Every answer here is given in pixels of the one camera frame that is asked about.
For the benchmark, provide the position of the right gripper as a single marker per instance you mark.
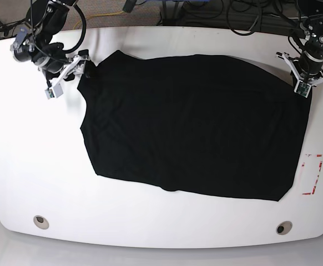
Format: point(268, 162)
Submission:
point(77, 65)

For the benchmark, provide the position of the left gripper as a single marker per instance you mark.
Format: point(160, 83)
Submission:
point(303, 69)

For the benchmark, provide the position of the black T-shirt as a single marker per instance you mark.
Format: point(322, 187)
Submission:
point(207, 124)

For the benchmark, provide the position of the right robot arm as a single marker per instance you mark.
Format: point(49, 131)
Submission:
point(33, 42)

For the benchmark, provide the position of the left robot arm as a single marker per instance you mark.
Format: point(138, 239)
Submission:
point(307, 33)

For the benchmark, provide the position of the red tape rectangle marking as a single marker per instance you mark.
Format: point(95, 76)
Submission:
point(310, 172)

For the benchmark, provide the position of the left table grommet hole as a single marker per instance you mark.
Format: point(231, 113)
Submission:
point(41, 222)

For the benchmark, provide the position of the table grommet hole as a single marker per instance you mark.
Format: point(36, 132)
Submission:
point(284, 228)
point(41, 222)

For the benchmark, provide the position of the right table grommet hole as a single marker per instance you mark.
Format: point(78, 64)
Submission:
point(284, 228)

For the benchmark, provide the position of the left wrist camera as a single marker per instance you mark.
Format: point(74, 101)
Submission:
point(302, 88)

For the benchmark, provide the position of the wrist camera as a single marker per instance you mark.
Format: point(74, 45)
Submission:
point(302, 88)
point(54, 91)

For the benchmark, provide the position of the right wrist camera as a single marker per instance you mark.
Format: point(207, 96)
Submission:
point(54, 91)

